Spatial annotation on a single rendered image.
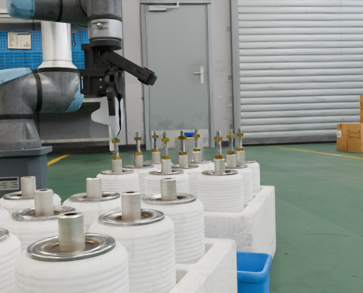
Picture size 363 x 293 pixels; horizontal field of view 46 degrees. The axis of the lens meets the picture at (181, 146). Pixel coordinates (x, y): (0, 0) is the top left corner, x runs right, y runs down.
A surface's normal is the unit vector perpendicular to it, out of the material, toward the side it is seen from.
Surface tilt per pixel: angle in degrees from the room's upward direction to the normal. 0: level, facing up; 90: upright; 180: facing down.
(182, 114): 90
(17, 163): 90
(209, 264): 0
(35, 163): 90
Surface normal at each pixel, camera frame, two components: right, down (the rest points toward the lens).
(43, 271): -0.25, -0.49
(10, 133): 0.21, -0.26
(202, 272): -0.04, -1.00
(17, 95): 0.55, 0.05
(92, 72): -0.15, 0.06
